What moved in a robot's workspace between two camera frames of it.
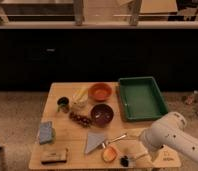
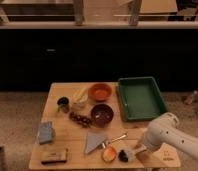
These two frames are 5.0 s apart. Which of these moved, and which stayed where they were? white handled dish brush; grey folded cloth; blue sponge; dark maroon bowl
Moved: white handled dish brush
Stayed: grey folded cloth; blue sponge; dark maroon bowl
